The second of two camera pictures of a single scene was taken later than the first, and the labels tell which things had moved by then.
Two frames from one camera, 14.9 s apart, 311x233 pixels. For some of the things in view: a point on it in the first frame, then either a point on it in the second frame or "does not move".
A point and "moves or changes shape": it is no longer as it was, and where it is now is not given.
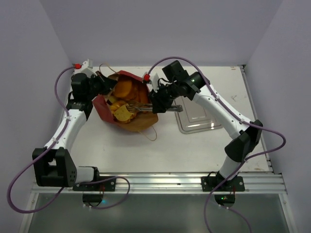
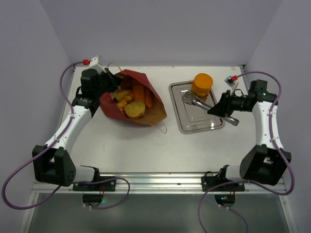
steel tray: [196, 117] does not move
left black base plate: [109, 185] does not move
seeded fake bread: [122, 113] -> [134, 109]
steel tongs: [148, 107] moves or changes shape
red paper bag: [126, 103] moves or changes shape
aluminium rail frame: [176, 183] does not move
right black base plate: [212, 183] does not move
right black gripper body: [160, 101] -> [225, 104]
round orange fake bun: [122, 88] moves or changes shape
